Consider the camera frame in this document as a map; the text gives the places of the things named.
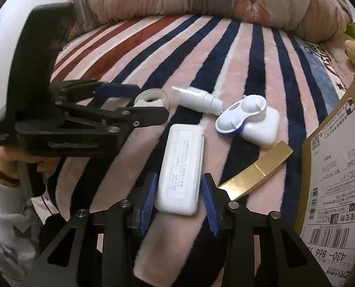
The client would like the star printed bedsheet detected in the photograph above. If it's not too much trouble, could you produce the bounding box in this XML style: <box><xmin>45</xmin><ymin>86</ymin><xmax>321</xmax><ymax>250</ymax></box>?
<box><xmin>297</xmin><ymin>40</ymin><xmax>355</xmax><ymax>102</ymax></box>

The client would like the white rectangular labelled case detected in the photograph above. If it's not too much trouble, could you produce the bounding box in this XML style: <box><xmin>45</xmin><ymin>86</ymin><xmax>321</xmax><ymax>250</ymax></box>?
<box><xmin>154</xmin><ymin>123</ymin><xmax>205</xmax><ymax>216</ymax></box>

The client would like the clear tape roll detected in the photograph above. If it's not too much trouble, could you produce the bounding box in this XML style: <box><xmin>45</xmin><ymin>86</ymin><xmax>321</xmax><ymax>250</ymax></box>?
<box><xmin>133</xmin><ymin>89</ymin><xmax>169</xmax><ymax>110</ymax></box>

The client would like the person's left forearm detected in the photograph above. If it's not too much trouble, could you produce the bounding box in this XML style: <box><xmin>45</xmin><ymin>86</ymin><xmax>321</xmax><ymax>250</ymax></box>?
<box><xmin>0</xmin><ymin>167</ymin><xmax>45</xmax><ymax>278</ymax></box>

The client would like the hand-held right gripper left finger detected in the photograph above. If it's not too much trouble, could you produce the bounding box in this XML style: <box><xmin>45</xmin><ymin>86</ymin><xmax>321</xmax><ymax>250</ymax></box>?
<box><xmin>22</xmin><ymin>172</ymin><xmax>159</xmax><ymax>287</ymax></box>

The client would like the striped pink blanket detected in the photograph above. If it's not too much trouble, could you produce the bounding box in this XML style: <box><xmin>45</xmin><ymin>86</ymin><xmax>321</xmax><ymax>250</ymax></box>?
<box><xmin>50</xmin><ymin>14</ymin><xmax>350</xmax><ymax>287</ymax></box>

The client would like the person's left hand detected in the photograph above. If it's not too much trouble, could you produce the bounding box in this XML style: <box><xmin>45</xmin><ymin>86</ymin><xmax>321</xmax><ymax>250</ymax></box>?
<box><xmin>0</xmin><ymin>151</ymin><xmax>60</xmax><ymax>199</ymax></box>

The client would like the cardboard box with shipping label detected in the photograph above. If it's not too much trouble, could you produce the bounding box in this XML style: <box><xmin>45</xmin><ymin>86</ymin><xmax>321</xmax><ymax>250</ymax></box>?
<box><xmin>294</xmin><ymin>63</ymin><xmax>355</xmax><ymax>287</ymax></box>

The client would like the white spray bottle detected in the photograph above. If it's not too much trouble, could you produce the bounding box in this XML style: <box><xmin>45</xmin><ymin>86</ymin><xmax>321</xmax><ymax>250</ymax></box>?
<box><xmin>171</xmin><ymin>85</ymin><xmax>224</xmax><ymax>116</ymax></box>

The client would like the white blue contact lens case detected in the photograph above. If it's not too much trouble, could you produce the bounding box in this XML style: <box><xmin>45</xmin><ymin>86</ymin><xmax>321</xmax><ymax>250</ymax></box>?
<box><xmin>215</xmin><ymin>94</ymin><xmax>268</xmax><ymax>137</ymax></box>

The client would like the white rounded small box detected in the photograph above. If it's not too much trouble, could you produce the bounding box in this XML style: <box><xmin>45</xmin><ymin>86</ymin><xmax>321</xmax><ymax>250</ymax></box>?
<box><xmin>240</xmin><ymin>108</ymin><xmax>280</xmax><ymax>149</ymax></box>

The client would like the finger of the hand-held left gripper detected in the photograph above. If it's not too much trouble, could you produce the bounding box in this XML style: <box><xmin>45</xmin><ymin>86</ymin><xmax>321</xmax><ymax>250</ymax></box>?
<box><xmin>57</xmin><ymin>101</ymin><xmax>170</xmax><ymax>130</ymax></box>
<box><xmin>50</xmin><ymin>78</ymin><xmax>141</xmax><ymax>104</ymax></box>

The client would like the beige plush toy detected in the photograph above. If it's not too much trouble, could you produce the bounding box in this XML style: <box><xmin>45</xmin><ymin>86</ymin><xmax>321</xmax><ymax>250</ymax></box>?
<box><xmin>344</xmin><ymin>39</ymin><xmax>355</xmax><ymax>66</ymax></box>

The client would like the gold card strip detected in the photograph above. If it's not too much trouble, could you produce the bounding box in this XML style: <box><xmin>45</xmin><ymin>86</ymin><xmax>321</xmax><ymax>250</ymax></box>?
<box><xmin>218</xmin><ymin>140</ymin><xmax>294</xmax><ymax>201</ymax></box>

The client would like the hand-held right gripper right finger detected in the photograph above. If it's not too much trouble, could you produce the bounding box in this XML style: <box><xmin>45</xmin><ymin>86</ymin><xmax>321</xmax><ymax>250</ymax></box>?
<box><xmin>202</xmin><ymin>172</ymin><xmax>333</xmax><ymax>287</ymax></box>

